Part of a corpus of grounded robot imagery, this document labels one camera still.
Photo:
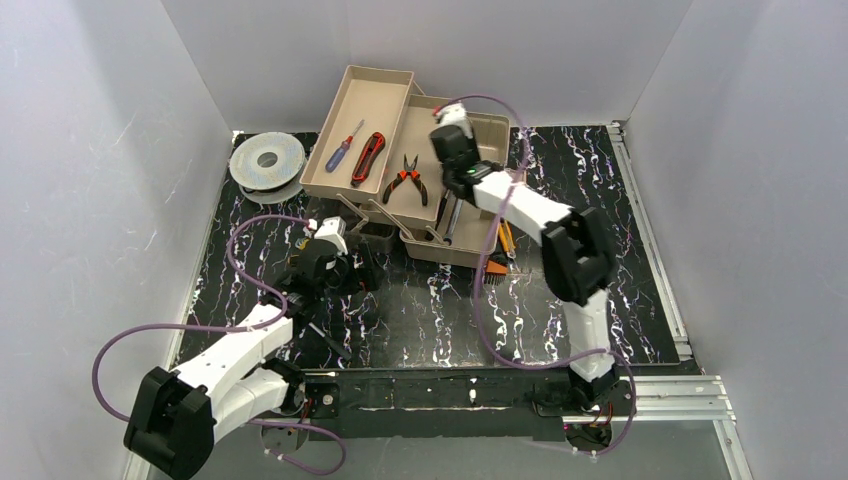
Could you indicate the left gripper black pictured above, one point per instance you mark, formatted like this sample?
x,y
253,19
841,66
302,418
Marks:
x,y
365,266

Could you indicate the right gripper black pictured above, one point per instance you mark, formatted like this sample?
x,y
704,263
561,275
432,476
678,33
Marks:
x,y
454,183

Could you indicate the steel combination wrench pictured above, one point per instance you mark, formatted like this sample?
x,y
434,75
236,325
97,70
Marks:
x,y
452,222

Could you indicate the orange black pliers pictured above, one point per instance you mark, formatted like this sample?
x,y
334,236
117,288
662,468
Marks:
x,y
408,172

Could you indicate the beige plastic tool box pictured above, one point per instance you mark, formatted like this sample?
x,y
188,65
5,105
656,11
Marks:
x,y
391,102

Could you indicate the red utility knife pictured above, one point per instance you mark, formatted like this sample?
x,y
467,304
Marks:
x,y
368,155

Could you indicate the blue handled tool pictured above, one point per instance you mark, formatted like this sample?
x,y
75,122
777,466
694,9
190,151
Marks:
x,y
338,155

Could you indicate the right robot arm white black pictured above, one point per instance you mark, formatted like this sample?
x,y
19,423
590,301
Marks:
x,y
576,253

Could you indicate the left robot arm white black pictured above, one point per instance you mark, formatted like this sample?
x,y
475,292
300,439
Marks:
x,y
180,415

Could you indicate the orange yellow utility knife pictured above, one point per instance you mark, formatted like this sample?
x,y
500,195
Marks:
x,y
506,239

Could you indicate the orange hex key set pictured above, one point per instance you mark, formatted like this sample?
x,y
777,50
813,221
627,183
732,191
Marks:
x,y
495,273

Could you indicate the white filament spool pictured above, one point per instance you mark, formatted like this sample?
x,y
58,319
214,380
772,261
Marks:
x,y
267,167

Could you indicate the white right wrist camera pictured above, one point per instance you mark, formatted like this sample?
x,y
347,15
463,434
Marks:
x,y
454,114

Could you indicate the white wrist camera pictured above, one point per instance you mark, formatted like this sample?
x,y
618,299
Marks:
x,y
332,230
454,114

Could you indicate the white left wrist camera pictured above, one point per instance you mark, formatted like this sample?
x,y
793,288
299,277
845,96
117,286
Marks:
x,y
332,230

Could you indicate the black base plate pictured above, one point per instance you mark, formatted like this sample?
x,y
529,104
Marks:
x,y
455,402

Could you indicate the aluminium frame rail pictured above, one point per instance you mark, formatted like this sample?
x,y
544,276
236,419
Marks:
x,y
684,428

